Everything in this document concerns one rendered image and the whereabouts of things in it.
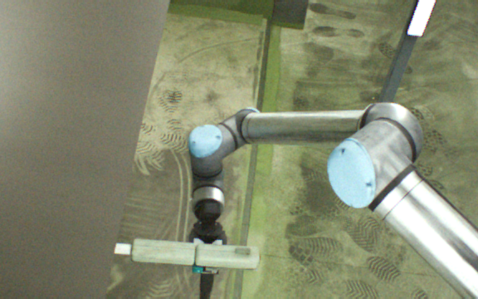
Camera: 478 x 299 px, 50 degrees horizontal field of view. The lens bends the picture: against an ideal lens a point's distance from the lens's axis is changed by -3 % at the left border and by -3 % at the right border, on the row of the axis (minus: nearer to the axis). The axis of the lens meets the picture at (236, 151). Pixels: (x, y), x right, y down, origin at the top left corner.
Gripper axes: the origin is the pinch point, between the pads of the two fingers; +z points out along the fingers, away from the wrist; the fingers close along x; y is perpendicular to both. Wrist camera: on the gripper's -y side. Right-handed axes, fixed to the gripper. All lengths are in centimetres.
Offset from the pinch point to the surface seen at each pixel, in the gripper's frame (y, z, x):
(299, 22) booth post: 24, -180, -50
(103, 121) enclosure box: -79, 44, 15
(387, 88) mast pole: 4, -92, -71
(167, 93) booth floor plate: 35, -118, 17
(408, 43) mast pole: -19, -90, -71
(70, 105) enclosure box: -81, 44, 18
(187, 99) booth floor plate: 35, -115, 7
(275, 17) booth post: 24, -182, -37
